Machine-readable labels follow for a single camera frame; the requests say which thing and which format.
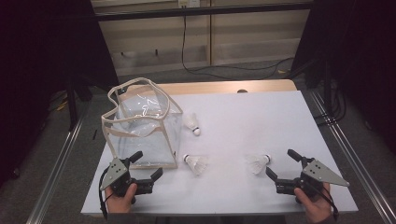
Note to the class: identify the black curtain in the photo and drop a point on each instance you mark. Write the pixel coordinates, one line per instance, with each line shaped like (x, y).
(367, 46)
(37, 62)

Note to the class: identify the black horizontal metal bar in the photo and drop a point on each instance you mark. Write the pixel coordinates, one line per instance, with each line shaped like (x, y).
(202, 11)

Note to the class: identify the clear plastic bag beige trim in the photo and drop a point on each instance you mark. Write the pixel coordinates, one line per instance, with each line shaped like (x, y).
(140, 146)

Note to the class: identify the white wall socket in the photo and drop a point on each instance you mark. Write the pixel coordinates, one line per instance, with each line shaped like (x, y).
(188, 3)

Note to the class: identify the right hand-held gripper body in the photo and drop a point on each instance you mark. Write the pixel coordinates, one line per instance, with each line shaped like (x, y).
(320, 174)

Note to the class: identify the metal floor rail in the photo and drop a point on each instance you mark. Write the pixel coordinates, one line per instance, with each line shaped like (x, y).
(55, 174)
(351, 158)

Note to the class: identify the person's right hand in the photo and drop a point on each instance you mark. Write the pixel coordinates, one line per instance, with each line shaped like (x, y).
(316, 208)

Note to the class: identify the dark round table grommet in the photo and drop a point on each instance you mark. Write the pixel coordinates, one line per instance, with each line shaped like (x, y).
(242, 91)

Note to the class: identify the person's left hand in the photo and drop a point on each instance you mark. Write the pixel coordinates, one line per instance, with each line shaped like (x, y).
(120, 203)

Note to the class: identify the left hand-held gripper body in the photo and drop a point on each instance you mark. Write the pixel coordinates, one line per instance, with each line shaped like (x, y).
(120, 174)

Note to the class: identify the white table cover sheet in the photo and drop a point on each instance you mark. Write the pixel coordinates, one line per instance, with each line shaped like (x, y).
(236, 130)

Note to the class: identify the black metal stand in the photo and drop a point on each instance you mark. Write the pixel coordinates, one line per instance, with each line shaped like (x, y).
(72, 105)

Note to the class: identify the white shuttlecock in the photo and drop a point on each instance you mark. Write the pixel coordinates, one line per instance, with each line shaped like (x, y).
(196, 163)
(257, 162)
(192, 123)

